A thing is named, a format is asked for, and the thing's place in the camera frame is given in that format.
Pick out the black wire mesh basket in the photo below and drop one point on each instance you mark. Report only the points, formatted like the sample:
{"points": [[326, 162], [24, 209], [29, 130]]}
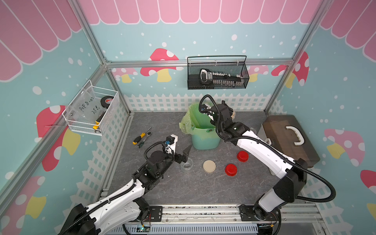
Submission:
{"points": [[232, 64]]}

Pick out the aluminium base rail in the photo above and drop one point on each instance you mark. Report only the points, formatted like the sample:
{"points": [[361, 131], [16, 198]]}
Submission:
{"points": [[225, 219]]}

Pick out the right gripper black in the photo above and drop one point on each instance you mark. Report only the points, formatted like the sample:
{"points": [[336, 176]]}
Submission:
{"points": [[226, 107]]}

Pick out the black tape roll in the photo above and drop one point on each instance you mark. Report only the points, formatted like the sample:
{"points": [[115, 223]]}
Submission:
{"points": [[106, 101]]}

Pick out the brown lidded tool box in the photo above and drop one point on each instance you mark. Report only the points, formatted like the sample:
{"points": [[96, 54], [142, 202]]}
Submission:
{"points": [[284, 133]]}

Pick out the peanut jar red lid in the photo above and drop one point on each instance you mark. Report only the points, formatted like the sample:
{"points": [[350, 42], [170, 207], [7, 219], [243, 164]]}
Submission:
{"points": [[253, 130], [233, 114]]}

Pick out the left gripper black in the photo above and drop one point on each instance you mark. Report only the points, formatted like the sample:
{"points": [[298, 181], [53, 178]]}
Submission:
{"points": [[184, 157]]}

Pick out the peanut jar beige lid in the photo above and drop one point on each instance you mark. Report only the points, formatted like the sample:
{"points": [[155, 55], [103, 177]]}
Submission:
{"points": [[187, 166]]}

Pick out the green trash bin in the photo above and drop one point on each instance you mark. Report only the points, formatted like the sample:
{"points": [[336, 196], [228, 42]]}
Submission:
{"points": [[205, 138]]}

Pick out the yellow black screwdriver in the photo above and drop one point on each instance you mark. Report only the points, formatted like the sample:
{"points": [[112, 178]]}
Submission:
{"points": [[138, 139]]}

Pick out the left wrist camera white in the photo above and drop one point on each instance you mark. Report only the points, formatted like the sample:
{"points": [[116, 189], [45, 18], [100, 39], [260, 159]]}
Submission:
{"points": [[170, 143]]}

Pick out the clear wall bin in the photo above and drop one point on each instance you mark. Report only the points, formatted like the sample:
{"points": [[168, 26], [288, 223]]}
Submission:
{"points": [[83, 111]]}

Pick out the socket wrench set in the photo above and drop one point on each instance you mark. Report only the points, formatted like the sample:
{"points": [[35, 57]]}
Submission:
{"points": [[208, 77]]}

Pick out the yellow utility knife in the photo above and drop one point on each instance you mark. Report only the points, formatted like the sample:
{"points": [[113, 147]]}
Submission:
{"points": [[96, 126]]}

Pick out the green plastic bin liner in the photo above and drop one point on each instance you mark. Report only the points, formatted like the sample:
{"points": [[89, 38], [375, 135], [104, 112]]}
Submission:
{"points": [[196, 123]]}

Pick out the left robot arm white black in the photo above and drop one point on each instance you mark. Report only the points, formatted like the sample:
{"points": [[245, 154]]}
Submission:
{"points": [[126, 204]]}

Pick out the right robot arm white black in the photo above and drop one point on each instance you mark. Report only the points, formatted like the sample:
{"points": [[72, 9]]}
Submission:
{"points": [[292, 173]]}

